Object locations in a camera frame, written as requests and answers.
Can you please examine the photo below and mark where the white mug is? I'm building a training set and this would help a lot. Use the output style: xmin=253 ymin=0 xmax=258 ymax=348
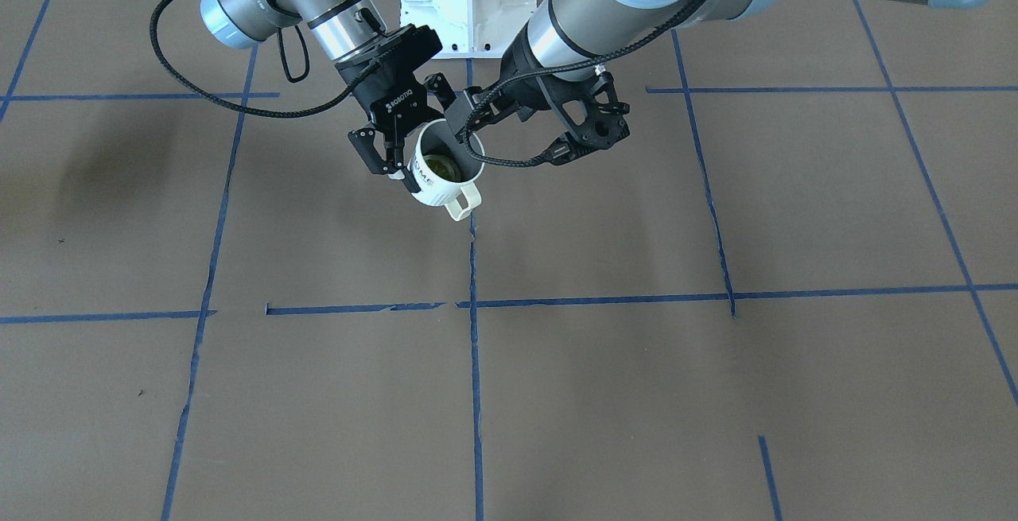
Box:
xmin=410 ymin=119 xmax=484 ymax=221

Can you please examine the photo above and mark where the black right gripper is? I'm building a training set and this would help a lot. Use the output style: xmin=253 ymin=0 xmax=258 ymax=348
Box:
xmin=335 ymin=25 xmax=458 ymax=192

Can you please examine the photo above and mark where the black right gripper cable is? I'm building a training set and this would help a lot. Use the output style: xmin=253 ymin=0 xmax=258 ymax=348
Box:
xmin=150 ymin=0 xmax=375 ymax=119

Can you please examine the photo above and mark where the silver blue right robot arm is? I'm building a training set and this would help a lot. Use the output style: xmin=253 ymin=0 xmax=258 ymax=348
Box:
xmin=149 ymin=0 xmax=442 ymax=192

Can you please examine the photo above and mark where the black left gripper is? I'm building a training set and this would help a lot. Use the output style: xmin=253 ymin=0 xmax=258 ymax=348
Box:
xmin=444 ymin=28 xmax=561 ymax=144

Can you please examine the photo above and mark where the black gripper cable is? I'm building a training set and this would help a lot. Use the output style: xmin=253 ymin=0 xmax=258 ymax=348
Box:
xmin=150 ymin=0 xmax=375 ymax=119
xmin=457 ymin=0 xmax=748 ymax=169

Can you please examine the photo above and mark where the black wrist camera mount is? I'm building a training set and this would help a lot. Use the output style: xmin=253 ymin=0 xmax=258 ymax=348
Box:
xmin=538 ymin=71 xmax=631 ymax=165

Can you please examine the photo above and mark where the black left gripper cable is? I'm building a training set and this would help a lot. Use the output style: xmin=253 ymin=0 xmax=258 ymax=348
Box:
xmin=457 ymin=0 xmax=748 ymax=169

